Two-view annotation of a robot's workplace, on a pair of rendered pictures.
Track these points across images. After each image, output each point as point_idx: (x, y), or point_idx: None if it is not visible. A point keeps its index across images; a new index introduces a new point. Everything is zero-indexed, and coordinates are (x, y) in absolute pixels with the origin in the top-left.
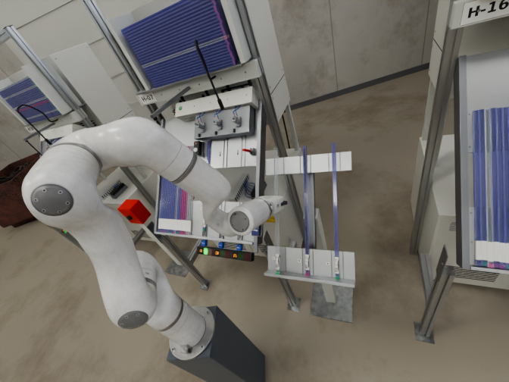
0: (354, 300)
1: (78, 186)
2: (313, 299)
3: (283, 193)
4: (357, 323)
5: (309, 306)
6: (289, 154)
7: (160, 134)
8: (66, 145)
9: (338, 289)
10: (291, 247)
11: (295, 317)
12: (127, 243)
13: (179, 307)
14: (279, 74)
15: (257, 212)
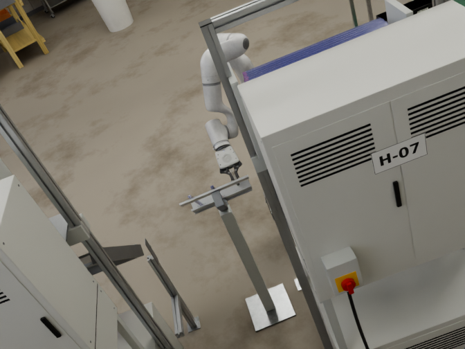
0: (250, 317)
1: None
2: (286, 295)
3: (304, 265)
4: (241, 302)
5: (287, 289)
6: (351, 337)
7: (200, 65)
8: (226, 38)
9: (266, 317)
10: (232, 192)
11: (295, 274)
12: (239, 77)
13: None
14: (297, 243)
15: (207, 131)
